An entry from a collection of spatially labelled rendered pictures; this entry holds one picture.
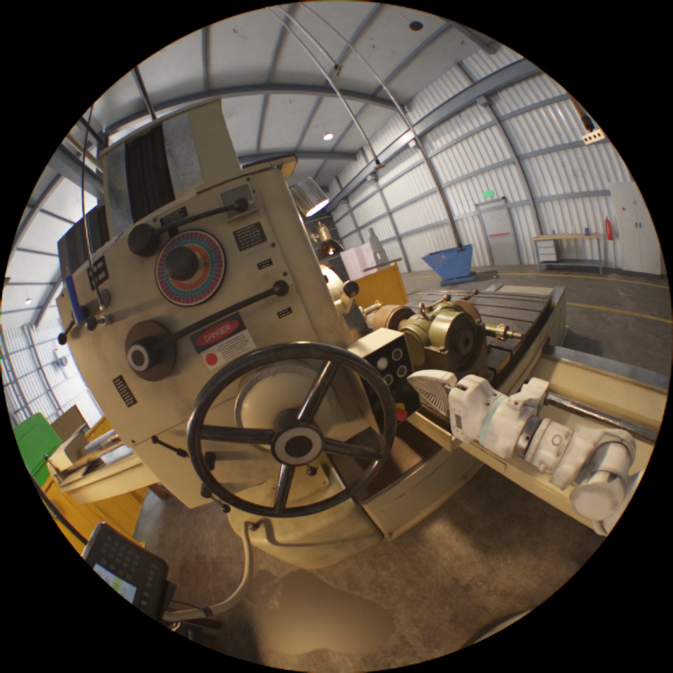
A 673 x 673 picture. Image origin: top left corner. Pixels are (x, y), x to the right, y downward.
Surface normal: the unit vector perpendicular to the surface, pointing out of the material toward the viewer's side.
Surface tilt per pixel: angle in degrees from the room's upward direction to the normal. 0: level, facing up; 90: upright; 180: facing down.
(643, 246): 90
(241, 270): 90
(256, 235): 90
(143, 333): 90
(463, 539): 0
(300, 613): 0
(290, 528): 0
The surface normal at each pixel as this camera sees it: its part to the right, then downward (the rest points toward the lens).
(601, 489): -0.96, 0.11
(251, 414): -0.14, 0.06
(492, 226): -0.86, 0.44
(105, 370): 0.37, 0.17
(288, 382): 0.36, -0.34
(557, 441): -0.62, -0.69
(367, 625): -0.35, -0.89
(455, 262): -0.58, 0.46
